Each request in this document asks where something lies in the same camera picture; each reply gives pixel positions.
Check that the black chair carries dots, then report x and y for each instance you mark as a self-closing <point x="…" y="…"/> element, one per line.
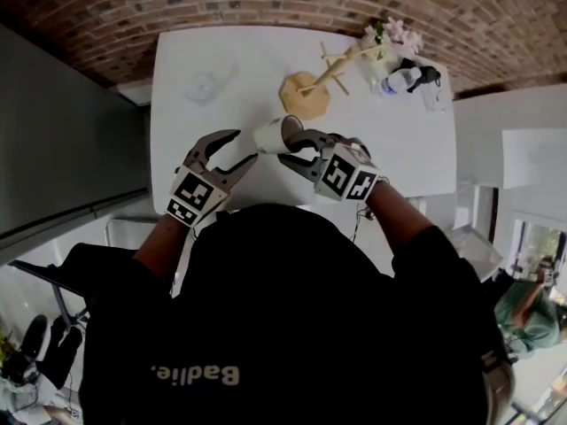
<point x="48" y="275"/>

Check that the grey metal cabinet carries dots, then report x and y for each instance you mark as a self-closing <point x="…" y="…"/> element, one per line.
<point x="57" y="149"/>

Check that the clear glass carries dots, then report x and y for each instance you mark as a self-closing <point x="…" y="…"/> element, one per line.
<point x="204" y="89"/>
<point x="434" y="100"/>

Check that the clear plastic water bottle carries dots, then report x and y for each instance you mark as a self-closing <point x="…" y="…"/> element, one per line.
<point x="398" y="82"/>

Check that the person's right forearm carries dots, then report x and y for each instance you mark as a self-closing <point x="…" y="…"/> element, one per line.
<point x="394" y="219"/>

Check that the person's left forearm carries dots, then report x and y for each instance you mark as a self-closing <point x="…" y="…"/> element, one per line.
<point x="161" y="246"/>

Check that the vase of pink flowers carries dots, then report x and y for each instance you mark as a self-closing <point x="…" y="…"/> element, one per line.
<point x="398" y="38"/>

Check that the person's black shirt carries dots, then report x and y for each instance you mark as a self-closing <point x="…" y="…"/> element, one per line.
<point x="288" y="317"/>

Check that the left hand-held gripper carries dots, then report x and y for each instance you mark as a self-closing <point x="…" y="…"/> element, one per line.
<point x="190" y="193"/>

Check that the white ceramic mug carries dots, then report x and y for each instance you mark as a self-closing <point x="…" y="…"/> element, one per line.
<point x="271" y="136"/>

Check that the black bag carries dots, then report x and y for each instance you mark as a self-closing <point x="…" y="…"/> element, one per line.
<point x="57" y="352"/>

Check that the white chair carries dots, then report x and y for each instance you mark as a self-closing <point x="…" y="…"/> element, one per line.
<point x="476" y="241"/>

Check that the wooden mug tree stand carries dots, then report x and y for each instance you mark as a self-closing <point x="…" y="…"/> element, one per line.
<point x="305" y="100"/>

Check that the black crumpled cloth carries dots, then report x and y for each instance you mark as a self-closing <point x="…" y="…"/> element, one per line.
<point x="425" y="75"/>

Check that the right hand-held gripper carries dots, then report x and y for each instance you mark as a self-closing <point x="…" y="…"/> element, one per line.
<point x="345" y="175"/>

